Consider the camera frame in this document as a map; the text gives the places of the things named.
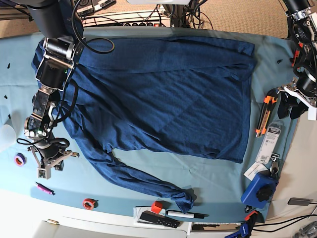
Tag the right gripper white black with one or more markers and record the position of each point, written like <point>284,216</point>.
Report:
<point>46,164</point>

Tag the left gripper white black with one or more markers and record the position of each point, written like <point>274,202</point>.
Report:
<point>300,97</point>

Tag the dark blue t-shirt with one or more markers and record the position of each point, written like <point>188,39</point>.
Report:
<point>187,95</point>

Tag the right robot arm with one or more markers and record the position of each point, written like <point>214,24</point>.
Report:
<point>63,45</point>

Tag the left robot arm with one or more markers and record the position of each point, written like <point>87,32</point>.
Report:
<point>302,27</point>

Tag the orange black utility knife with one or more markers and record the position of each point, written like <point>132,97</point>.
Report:
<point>266,110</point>

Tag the pink marker pen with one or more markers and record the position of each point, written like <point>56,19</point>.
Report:
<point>44,189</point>

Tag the purple tape roll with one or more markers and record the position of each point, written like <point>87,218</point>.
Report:
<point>19,159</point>

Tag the red tape roll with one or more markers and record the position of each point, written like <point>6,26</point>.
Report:
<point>90,204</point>

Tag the orange black clamp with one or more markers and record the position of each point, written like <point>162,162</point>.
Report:
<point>297,54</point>
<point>252,215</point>

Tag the white packaged item blister card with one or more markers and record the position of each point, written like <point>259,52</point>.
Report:
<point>269,142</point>

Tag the white paper roll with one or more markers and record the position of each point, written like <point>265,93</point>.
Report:
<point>7,137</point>

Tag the metal carabiner keys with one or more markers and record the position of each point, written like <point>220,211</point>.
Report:
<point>274,169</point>

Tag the white paper card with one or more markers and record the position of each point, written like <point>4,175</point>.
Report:
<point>254,169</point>

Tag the blue box black knob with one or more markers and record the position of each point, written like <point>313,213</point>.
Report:
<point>260,191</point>

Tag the white book under remote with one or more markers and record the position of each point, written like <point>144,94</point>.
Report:
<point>139,210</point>

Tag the grey adapter box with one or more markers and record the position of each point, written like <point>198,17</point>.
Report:
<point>299,201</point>

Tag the black remote control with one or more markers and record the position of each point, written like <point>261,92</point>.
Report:
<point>159,219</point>

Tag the red cube block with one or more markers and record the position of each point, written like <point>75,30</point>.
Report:
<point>156,207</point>

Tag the orange black lower clamp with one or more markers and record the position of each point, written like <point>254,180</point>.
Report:
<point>252,215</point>

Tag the blue black clamp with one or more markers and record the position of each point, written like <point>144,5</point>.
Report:
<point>244,231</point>

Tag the white black marker pen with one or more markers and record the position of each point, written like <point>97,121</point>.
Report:
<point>185,215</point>

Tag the black foot pedal start label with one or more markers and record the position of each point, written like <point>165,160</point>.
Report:
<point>85,7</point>

